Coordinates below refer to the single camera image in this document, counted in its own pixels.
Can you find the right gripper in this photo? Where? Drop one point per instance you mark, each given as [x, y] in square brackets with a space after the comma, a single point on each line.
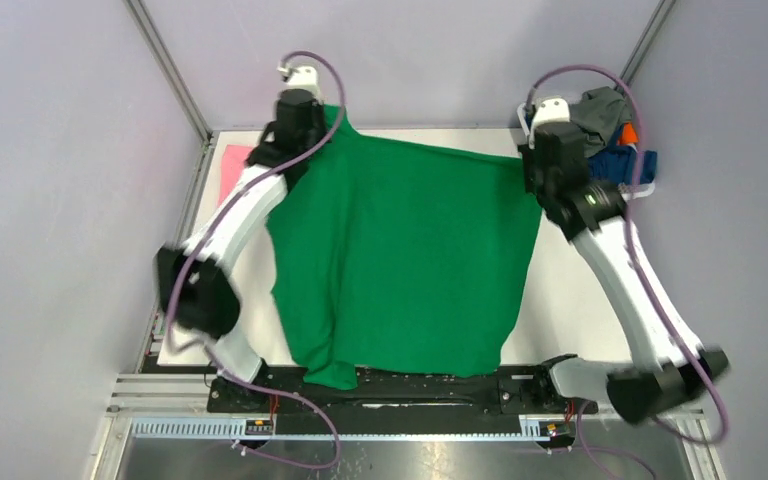
[528, 156]

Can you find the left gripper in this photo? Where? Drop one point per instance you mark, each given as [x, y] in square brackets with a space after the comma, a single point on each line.
[318, 113]

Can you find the green t shirt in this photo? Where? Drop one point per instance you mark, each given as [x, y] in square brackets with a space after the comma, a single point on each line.
[401, 257]

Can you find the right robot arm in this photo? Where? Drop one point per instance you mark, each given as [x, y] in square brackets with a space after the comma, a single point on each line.
[670, 366]

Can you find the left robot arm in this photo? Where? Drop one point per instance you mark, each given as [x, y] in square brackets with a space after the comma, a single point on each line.
[194, 278]

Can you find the blue t shirt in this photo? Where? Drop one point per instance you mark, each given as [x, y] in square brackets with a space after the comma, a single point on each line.
[614, 162]

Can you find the grey t shirt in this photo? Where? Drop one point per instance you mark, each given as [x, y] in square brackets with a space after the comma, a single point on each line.
[599, 113]

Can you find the folded pink t shirt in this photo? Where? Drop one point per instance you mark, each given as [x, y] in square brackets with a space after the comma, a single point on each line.
[232, 165]

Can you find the orange t shirt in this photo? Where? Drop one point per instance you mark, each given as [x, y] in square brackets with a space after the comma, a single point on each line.
[628, 135]

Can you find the white plastic basket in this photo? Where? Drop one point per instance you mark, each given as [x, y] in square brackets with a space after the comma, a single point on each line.
[645, 185]

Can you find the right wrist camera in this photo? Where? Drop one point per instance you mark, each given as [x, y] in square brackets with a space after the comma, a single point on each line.
[549, 110]

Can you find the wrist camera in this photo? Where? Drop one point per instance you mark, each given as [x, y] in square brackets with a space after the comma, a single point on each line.
[302, 77]
[549, 110]

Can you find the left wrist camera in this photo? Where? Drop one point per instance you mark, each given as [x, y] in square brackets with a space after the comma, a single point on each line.
[302, 77]

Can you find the white slotted cable duct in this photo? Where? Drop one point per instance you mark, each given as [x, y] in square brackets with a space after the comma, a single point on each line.
[503, 428]

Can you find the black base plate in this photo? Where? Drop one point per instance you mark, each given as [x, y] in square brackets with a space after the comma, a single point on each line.
[510, 390]

